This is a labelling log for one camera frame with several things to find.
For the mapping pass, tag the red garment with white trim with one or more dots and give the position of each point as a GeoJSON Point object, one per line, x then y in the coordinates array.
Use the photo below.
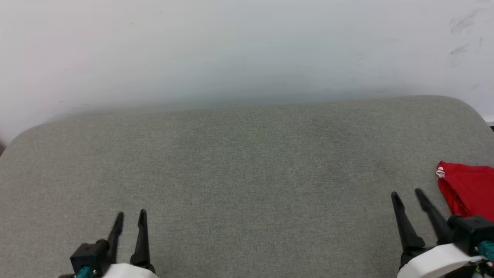
{"type": "Point", "coordinates": [469, 189]}

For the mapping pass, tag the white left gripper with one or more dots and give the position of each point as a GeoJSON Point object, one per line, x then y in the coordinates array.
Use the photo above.
{"type": "Point", "coordinates": [129, 272]}

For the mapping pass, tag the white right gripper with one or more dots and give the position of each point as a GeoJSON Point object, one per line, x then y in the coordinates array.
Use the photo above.
{"type": "Point", "coordinates": [432, 264]}

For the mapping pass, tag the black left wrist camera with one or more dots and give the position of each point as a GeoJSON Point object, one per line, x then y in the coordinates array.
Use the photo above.
{"type": "Point", "coordinates": [90, 255]}

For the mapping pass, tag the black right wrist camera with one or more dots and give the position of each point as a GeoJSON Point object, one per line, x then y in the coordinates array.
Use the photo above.
{"type": "Point", "coordinates": [472, 231]}

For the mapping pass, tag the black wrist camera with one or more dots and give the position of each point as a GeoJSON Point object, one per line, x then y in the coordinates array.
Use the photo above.
{"type": "Point", "coordinates": [472, 231]}
{"type": "Point", "coordinates": [90, 255]}

